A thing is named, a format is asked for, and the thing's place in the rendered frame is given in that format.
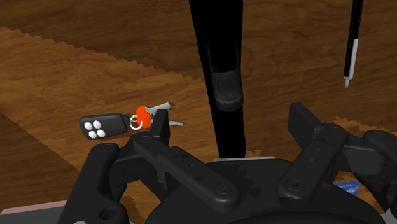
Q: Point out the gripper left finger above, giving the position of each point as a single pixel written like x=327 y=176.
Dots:
x=186 y=173

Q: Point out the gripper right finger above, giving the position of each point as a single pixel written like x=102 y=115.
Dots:
x=313 y=161

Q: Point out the blue flat box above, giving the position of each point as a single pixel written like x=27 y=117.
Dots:
x=349 y=187

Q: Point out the black key fob with keys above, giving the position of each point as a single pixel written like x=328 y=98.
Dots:
x=107 y=124

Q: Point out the black and white pen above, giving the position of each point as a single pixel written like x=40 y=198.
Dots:
x=352 y=52

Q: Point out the long black bar-shaped object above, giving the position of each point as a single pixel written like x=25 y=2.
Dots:
x=225 y=62

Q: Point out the grey slab with pink edge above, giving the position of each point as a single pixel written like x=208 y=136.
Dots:
x=28 y=214

